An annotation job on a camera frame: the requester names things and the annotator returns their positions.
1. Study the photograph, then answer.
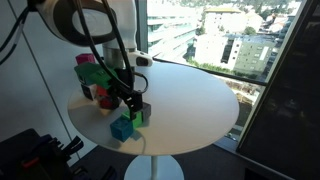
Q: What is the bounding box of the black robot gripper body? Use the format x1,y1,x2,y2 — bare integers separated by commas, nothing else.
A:
111,68,145,107

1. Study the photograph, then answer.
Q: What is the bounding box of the blue toy block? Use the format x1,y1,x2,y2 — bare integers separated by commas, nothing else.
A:
109,116,135,143

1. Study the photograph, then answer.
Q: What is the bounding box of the purple toy block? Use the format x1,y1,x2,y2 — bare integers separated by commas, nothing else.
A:
97,94,122,110

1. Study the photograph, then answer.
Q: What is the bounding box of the green toy block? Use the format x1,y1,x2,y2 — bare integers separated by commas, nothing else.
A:
121,109,145,129

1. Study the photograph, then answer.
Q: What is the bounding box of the grey toy block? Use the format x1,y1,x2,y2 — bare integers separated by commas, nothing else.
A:
139,102,152,123

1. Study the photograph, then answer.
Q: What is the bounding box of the orange toy block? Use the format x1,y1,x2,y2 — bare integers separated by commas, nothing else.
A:
96,85,110,98

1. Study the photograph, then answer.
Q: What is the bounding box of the white and black toy block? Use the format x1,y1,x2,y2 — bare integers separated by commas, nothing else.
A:
80,83,98,102

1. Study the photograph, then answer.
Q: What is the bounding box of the magenta toy block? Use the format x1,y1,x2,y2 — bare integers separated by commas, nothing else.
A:
75,53,97,66

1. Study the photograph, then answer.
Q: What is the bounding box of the black equipment pile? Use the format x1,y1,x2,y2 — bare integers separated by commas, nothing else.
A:
0,128,118,180

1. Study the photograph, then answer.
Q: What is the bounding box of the white apartment building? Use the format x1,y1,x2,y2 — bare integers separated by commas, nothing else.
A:
194,6,265,69

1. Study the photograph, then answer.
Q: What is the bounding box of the grey green apartment building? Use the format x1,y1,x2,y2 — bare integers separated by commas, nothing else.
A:
232,35,278,77

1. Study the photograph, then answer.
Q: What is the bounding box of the black panel screen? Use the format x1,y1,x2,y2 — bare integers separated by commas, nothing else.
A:
235,0,320,180

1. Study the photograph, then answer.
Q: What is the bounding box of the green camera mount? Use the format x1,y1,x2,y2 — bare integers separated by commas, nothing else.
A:
73,62,119,90

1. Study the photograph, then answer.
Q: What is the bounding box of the white table pedestal base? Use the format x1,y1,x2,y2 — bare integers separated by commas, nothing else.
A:
123,154,185,180

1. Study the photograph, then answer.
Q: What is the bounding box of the dark window frame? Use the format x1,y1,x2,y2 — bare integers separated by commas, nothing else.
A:
134,0,268,87

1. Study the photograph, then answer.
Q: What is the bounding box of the orange tool handle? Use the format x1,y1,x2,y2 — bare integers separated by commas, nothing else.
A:
20,156,42,170

